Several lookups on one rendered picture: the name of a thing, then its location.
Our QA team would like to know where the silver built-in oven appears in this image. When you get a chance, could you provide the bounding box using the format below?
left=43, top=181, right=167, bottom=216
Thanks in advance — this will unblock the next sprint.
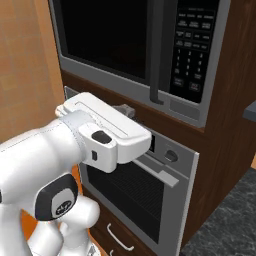
left=63, top=85, right=201, bottom=256

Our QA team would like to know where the black glass microwave door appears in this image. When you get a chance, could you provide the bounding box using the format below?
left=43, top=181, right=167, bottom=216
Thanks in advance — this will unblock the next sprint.
left=48, top=0, right=172, bottom=106

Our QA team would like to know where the dark grey microwave door handle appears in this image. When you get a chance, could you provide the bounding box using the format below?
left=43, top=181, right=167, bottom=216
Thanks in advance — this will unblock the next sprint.
left=145, top=0, right=172, bottom=106

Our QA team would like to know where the brown wooden drawer front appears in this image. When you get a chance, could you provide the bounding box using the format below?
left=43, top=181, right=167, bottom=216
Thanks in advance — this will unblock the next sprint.
left=87, top=193, right=158, bottom=256

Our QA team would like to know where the round silver oven knob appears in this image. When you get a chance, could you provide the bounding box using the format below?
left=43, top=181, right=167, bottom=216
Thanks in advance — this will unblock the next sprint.
left=164, top=149, right=179, bottom=163

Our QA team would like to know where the microwave start button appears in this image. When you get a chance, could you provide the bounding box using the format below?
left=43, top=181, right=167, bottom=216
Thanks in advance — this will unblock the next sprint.
left=188, top=81, right=202, bottom=93

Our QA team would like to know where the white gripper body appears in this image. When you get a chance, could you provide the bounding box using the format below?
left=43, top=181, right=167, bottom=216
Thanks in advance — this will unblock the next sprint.
left=54, top=92, right=153, bottom=165

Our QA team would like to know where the dark brown wooden cabinet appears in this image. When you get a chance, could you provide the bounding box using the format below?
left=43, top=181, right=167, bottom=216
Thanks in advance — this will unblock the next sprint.
left=59, top=0, right=256, bottom=256

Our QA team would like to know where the silver oven door handle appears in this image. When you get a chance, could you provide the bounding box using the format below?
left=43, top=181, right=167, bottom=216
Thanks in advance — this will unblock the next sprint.
left=132, top=158, right=180, bottom=189

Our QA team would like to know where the white drawer handle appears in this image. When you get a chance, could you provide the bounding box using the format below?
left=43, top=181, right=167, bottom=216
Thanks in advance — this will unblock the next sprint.
left=106, top=222, right=136, bottom=252

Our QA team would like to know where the silver oven door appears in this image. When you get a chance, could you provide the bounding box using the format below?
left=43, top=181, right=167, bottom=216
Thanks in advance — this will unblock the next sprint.
left=78, top=158, right=190, bottom=256

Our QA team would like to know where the silver black microwave oven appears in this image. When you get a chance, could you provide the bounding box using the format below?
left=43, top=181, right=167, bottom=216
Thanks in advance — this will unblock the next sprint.
left=48, top=0, right=232, bottom=129

